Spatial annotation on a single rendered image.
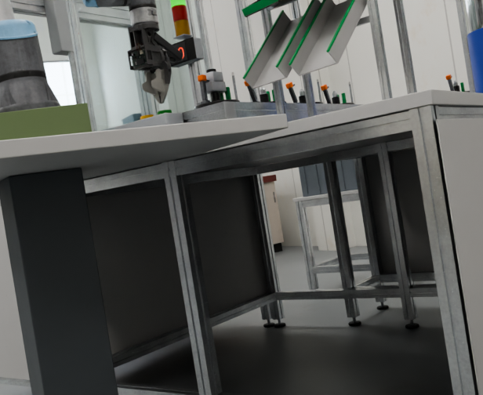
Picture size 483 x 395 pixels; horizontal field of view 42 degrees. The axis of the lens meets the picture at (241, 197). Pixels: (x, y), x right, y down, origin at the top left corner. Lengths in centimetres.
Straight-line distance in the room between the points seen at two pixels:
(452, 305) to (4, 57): 110
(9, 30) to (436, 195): 99
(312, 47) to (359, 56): 430
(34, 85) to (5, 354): 131
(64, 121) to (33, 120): 7
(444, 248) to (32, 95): 94
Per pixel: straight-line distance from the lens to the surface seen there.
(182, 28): 218
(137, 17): 179
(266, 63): 180
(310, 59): 169
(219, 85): 193
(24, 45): 154
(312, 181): 392
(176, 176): 172
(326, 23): 180
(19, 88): 150
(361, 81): 601
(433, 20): 541
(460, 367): 141
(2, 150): 107
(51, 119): 145
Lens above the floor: 72
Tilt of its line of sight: 1 degrees down
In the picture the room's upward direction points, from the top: 9 degrees counter-clockwise
